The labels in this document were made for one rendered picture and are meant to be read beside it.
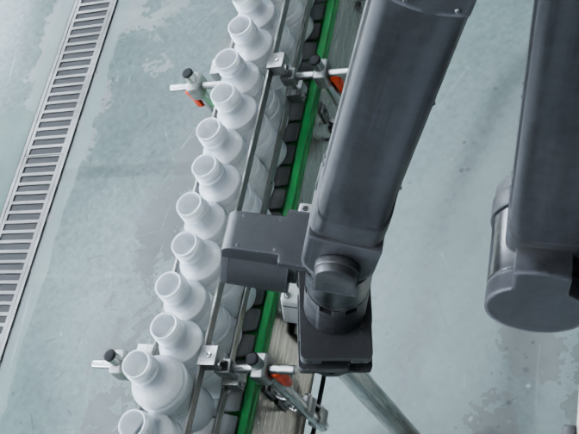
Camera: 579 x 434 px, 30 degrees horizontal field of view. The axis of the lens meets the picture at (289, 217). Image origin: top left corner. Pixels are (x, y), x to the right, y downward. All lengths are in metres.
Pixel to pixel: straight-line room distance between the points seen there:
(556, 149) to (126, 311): 2.29
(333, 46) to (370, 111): 1.06
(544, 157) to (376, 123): 0.11
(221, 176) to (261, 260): 0.55
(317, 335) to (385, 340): 1.57
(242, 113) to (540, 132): 0.87
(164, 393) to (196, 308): 0.13
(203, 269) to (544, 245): 0.69
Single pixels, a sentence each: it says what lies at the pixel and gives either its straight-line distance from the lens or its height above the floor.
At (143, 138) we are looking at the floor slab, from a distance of 3.20.
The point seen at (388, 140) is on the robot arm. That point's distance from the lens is 0.69.
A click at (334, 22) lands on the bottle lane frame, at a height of 0.98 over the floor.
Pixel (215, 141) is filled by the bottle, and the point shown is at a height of 1.15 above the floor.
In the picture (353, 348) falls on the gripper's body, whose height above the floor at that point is 1.36.
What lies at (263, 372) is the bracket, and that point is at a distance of 1.33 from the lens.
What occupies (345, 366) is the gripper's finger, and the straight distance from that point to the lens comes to 0.99.
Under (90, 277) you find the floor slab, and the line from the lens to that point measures 3.02.
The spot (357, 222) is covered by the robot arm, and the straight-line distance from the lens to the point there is 0.78.
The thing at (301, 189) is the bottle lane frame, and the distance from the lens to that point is 1.57.
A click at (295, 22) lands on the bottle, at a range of 1.68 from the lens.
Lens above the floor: 2.20
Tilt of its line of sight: 52 degrees down
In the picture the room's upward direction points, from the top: 38 degrees counter-clockwise
